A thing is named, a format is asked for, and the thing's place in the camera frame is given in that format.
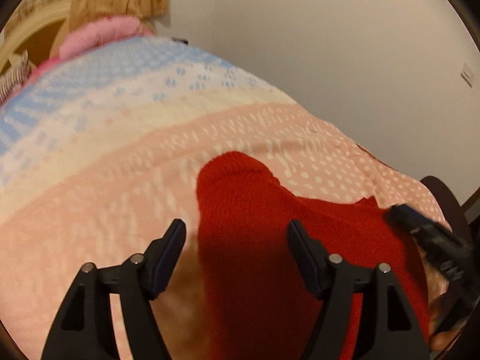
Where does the red knitted sweater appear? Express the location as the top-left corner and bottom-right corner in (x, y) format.
(197, 152), (429, 359)

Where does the right hand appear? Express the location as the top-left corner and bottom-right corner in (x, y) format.
(417, 246), (470, 351)

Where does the dark wooden chair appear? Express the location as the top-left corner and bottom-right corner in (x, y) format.
(421, 175), (479, 244)

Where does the polka dot bed quilt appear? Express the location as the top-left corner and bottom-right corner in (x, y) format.
(1, 37), (443, 359)

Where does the striped grey pillow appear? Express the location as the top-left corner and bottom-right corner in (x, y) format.
(0, 50), (31, 102)

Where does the pink pillow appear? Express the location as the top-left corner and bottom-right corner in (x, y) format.
(58, 16), (156, 60)

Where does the black object beside bed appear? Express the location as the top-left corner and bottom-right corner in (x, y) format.
(171, 37), (189, 45)

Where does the cream wooden headboard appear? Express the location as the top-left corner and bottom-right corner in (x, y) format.
(1, 0), (72, 73)

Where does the white wall switch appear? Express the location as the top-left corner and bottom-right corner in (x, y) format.
(460, 63), (476, 88)

